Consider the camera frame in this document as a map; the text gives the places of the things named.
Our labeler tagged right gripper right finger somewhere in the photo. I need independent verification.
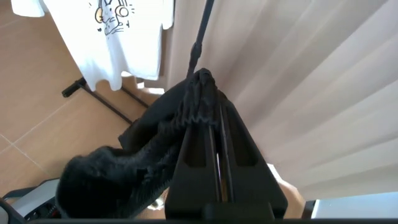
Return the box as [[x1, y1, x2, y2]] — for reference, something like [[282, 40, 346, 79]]
[[217, 91, 289, 220]]

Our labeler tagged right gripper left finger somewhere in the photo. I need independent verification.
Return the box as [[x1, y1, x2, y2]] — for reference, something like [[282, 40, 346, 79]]
[[164, 123, 223, 220]]

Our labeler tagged black garment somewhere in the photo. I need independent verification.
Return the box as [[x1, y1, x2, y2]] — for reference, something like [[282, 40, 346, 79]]
[[55, 67, 220, 218]]

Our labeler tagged white printed t-shirt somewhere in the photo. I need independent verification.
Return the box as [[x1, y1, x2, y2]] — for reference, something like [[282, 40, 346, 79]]
[[11, 0, 175, 91]]

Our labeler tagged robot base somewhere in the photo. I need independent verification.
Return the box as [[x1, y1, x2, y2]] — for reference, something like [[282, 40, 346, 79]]
[[0, 177, 62, 222]]

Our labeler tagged black clothes rack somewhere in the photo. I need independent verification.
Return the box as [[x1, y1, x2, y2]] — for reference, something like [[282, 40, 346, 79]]
[[61, 0, 215, 125]]

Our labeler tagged beige curtain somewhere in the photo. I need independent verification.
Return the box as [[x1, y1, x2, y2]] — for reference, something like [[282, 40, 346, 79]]
[[161, 0, 398, 202]]

